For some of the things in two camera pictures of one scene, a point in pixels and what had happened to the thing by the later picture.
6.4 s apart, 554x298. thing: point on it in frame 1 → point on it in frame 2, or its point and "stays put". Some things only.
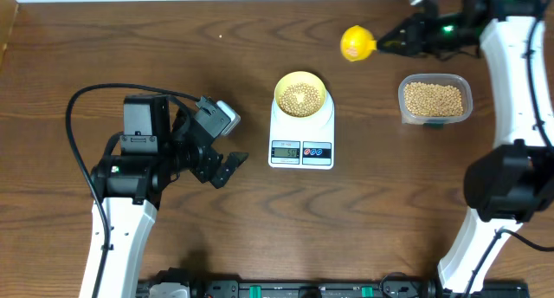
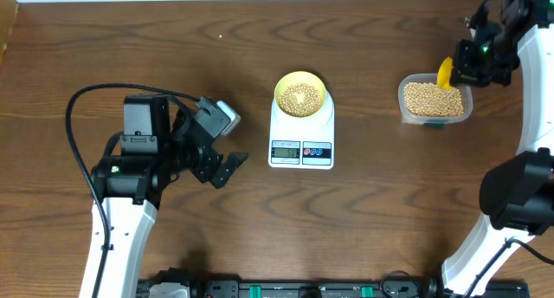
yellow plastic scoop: x=357 y=43 → x=445 y=74
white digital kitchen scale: x=302 y=142 stays put
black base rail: x=345 y=288 stays put
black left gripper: x=206 y=168 stays put
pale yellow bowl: x=299 y=94 stays put
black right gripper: x=411 y=30 → x=463 y=73
